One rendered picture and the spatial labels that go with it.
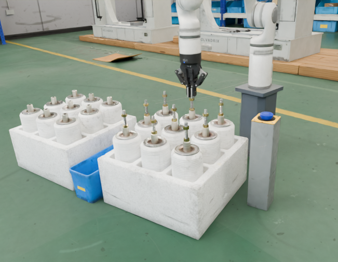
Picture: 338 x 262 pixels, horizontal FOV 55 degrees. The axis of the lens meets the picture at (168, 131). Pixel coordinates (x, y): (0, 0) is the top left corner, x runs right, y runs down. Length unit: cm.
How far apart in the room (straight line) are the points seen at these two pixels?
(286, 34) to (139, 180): 234
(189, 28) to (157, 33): 331
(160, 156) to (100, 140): 40
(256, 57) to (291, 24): 174
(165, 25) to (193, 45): 339
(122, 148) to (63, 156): 28
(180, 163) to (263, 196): 33
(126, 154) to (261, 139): 43
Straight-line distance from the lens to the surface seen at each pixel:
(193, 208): 96
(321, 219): 117
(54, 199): 130
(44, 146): 134
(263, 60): 136
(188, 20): 110
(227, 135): 113
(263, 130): 102
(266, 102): 138
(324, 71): 283
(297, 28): 310
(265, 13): 133
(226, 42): 343
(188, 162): 93
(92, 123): 134
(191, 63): 111
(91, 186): 118
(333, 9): 578
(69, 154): 125
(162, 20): 445
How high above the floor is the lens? 68
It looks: 23 degrees down
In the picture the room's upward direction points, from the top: 3 degrees counter-clockwise
